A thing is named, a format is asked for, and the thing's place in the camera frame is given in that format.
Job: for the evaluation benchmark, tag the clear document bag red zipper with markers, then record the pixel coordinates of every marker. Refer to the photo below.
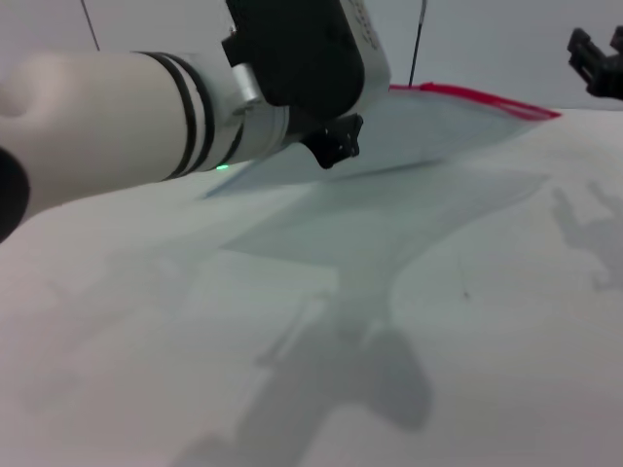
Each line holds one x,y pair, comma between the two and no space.
438,131

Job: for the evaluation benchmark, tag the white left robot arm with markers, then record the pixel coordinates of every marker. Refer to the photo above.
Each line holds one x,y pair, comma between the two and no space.
121,112

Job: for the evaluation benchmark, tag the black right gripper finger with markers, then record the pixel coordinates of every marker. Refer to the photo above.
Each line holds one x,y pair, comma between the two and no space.
618,41
586,51

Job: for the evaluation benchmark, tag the red zipper slider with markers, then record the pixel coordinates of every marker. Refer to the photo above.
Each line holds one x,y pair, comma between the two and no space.
429,86

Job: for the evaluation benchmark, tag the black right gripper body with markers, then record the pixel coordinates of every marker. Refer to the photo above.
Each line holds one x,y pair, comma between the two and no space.
611,80

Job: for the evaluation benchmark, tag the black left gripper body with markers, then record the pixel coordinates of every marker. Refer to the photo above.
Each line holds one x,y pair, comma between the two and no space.
338,141

